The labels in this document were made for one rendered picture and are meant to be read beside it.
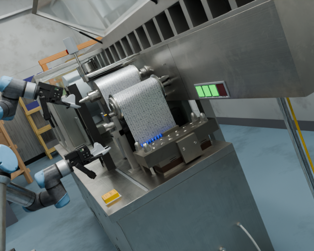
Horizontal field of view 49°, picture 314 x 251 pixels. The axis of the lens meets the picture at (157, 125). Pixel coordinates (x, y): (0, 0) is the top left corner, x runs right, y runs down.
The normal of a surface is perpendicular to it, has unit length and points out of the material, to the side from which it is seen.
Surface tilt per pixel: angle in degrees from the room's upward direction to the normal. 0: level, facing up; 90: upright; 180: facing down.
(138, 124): 90
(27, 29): 90
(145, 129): 90
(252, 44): 90
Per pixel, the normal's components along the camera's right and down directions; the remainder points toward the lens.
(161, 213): 0.36, 0.06
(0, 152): 0.87, -0.45
